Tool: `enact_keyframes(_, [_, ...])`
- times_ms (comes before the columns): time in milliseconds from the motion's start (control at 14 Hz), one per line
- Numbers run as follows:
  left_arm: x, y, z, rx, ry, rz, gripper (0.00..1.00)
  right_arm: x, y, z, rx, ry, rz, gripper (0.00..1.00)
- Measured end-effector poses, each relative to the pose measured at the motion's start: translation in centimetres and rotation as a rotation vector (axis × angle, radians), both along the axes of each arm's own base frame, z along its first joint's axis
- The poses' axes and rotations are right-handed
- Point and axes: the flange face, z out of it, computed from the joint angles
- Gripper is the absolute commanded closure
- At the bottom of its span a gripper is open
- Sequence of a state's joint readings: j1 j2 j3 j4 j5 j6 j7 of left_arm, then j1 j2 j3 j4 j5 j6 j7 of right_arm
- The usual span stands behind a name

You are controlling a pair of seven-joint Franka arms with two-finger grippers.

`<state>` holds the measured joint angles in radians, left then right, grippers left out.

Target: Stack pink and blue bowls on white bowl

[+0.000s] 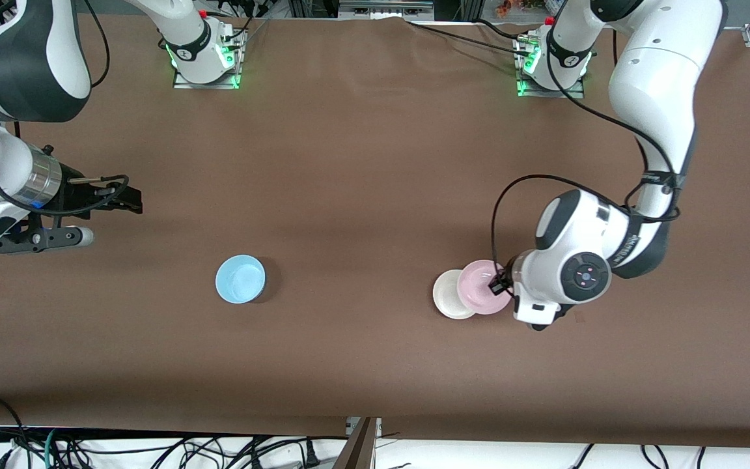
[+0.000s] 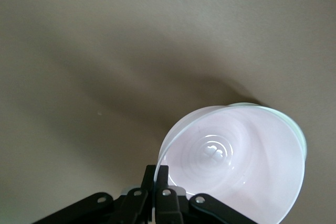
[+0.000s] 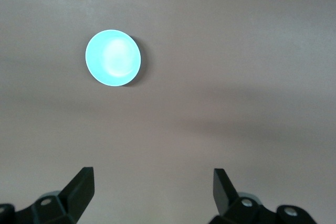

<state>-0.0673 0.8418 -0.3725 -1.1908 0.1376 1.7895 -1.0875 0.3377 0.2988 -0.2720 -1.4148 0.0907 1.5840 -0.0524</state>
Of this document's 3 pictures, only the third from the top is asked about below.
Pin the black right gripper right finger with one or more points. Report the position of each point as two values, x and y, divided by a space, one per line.
225 200

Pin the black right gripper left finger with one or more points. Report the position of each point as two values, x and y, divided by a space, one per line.
78 195

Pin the light blue bowl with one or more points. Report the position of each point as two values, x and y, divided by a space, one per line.
113 58

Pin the brown table cover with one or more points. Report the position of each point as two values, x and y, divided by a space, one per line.
223 51

